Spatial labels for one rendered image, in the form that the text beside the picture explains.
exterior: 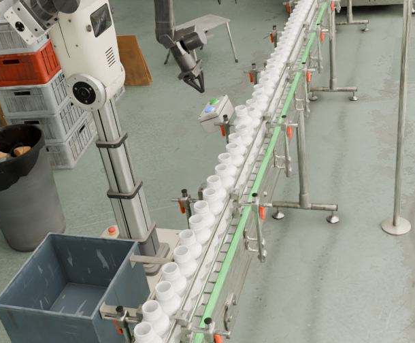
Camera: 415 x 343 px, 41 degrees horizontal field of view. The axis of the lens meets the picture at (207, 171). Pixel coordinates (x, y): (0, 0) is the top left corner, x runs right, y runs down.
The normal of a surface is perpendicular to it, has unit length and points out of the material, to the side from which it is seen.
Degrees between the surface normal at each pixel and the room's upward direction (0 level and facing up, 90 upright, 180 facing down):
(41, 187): 94
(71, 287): 0
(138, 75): 98
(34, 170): 93
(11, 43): 90
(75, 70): 101
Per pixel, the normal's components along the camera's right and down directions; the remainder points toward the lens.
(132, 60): -0.22, 0.71
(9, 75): -0.18, 0.55
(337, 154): -0.14, -0.83
